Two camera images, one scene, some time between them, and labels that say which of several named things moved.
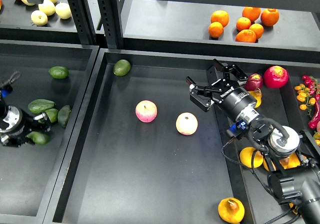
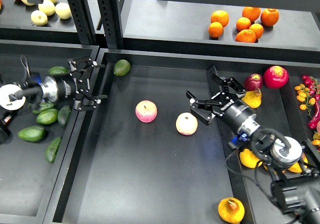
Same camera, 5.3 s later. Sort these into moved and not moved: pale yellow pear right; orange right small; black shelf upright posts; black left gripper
Moved: black left gripper
Not moved: black shelf upright posts; orange right small; pale yellow pear right
